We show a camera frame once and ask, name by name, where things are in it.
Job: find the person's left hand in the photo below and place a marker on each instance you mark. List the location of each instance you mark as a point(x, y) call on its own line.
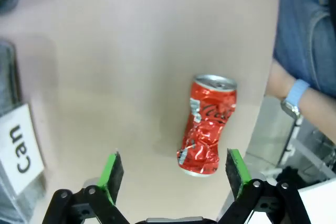
point(278, 79)

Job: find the smartwatch with light-blue band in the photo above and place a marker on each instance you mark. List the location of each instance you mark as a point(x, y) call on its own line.
point(295, 98)

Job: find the person's left forearm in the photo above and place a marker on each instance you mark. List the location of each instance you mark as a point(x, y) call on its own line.
point(323, 116)

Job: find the person in blue shirt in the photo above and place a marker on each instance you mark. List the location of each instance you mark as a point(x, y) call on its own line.
point(302, 24)

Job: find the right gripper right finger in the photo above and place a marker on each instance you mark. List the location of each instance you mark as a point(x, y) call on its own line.
point(237, 171)

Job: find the white sign reading Can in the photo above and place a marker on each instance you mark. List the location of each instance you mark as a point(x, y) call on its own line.
point(15, 150)

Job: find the grey fabric basket labelled Can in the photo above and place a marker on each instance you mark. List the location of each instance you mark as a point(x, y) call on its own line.
point(8, 77)

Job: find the crushed red cola can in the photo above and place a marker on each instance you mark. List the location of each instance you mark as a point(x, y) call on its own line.
point(207, 127)

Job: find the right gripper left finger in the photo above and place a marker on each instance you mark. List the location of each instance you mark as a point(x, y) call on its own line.
point(110, 176)

